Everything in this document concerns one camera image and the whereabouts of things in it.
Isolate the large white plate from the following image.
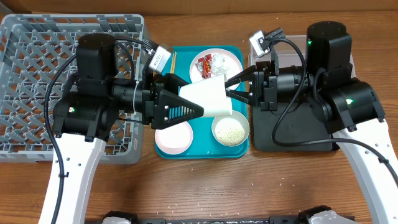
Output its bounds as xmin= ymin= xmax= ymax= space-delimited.
xmin=189 ymin=48 xmax=243 ymax=83

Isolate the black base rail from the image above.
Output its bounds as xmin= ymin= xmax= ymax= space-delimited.
xmin=90 ymin=205 xmax=355 ymax=224

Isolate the grey dish rack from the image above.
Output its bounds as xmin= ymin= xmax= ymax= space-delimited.
xmin=1 ymin=14 xmax=150 ymax=163

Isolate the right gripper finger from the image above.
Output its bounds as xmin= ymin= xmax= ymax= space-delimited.
xmin=226 ymin=90 xmax=252 ymax=105
xmin=224 ymin=65 xmax=257 ymax=88

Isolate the clear plastic bin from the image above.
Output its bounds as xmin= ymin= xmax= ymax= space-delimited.
xmin=248 ymin=34 xmax=357 ymax=78

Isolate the grey bowl of rice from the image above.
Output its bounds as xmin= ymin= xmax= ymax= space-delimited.
xmin=211 ymin=111 xmax=250 ymax=147

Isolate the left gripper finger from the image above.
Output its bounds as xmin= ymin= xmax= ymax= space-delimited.
xmin=151 ymin=90 xmax=204 ymax=129
xmin=164 ymin=73 xmax=188 ymax=93

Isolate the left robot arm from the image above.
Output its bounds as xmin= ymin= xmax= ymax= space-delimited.
xmin=39 ymin=33 xmax=204 ymax=223

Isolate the white tissue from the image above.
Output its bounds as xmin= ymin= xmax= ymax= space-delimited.
xmin=211 ymin=54 xmax=229 ymax=75

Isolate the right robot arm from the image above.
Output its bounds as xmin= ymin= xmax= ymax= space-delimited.
xmin=225 ymin=21 xmax=397 ymax=223

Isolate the white paper cup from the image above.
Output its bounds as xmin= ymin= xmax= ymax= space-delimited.
xmin=178 ymin=75 xmax=233 ymax=118

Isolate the small white plate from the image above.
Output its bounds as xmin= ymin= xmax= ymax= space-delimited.
xmin=155 ymin=121 xmax=193 ymax=155

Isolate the black tray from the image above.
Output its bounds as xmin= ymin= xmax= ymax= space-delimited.
xmin=252 ymin=102 xmax=338 ymax=152

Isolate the red snack wrapper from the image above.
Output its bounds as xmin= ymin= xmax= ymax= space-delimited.
xmin=196 ymin=54 xmax=213 ymax=79

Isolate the teal plastic tray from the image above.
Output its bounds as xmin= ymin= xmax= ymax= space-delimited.
xmin=155 ymin=45 xmax=249 ymax=159

